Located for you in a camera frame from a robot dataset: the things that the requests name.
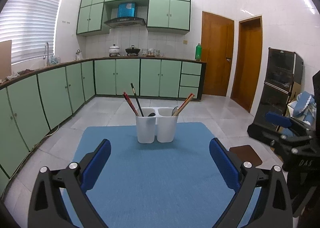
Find red handled bamboo chopstick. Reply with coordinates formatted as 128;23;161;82
172;93;194;116

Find black chopstick silver band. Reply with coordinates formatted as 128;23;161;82
130;83;144;117

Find green lower kitchen cabinets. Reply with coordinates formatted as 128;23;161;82
1;58;206;190

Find green kitchen cabinets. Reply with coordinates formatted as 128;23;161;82
1;58;206;190
76;0;191;36

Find green upper kitchen cabinets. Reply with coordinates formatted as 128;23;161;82
76;0;191;36

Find blue cloth pile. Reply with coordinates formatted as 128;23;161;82
287;91;317;126

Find brown stool seat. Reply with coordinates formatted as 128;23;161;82
229;145;263;167

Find black oven cabinet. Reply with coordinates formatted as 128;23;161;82
254;47;304;130

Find right wooden door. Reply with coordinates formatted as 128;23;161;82
231;16;263;111

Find wooden door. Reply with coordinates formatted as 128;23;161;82
201;11;234;96
231;16;263;111

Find green bottle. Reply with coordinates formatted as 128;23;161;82
195;44;202;61

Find blue table mat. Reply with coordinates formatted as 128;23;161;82
61;122;263;228

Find left wooden door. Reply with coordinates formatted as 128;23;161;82
201;11;234;96

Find white twin utensil holder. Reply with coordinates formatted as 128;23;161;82
136;107;178;144

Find black wok on stove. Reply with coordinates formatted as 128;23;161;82
125;45;140;57

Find chrome sink faucet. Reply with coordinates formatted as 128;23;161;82
43;42;50;66

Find white cooking pot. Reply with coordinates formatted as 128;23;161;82
109;44;120;57

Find range hood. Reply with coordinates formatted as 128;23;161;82
103;2;146;28

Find window blinds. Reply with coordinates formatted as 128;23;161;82
1;0;62;64

